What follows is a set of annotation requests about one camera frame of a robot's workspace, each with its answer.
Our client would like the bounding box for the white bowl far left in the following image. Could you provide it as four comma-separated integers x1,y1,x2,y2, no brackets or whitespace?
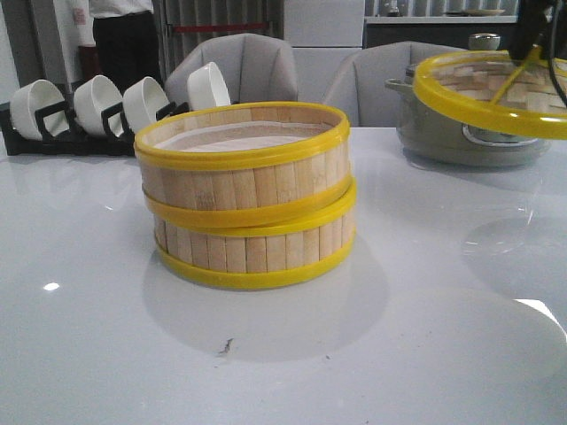
10,79,65,141

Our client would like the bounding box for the person in white shirt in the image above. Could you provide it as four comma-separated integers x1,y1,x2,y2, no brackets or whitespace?
89,0,163,92

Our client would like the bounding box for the grey-green electric cooking pot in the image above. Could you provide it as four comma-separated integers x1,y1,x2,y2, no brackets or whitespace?
384,64,552,167

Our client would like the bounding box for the bamboo steamer basket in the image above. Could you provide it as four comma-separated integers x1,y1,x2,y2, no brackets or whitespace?
154,182,357,290
134,101,353,228

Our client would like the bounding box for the white bowl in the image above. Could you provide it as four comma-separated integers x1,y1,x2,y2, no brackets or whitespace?
187,62,231,111
74,74,122,136
10,79,65,141
123,76,170,133

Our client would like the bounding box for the white cabinet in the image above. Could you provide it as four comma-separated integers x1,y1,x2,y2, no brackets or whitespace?
283,0,365,103

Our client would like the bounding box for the glass pot lid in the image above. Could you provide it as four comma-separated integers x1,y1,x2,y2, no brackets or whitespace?
405,33,501,77

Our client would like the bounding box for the black bowl rack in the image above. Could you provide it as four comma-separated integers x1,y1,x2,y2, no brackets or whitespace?
0,79,191,158

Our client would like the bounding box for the white bowl rightmost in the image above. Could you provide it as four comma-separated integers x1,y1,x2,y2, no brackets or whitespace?
187,62,231,111

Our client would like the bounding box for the white paper liner left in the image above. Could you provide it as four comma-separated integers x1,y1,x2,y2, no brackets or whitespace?
154,120,332,152

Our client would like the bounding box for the woven bamboo steamer lid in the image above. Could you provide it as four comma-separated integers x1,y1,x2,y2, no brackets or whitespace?
413,46,566,140

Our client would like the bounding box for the grey chair left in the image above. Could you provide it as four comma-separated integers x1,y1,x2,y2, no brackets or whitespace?
165,34,299,104

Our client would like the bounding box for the grey chair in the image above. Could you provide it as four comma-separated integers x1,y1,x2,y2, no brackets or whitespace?
165,34,299,104
322,41,457,128

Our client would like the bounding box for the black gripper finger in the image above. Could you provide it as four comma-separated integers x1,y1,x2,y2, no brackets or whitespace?
508,0,555,61

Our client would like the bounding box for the grey chair right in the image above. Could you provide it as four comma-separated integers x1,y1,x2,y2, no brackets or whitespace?
322,41,457,128

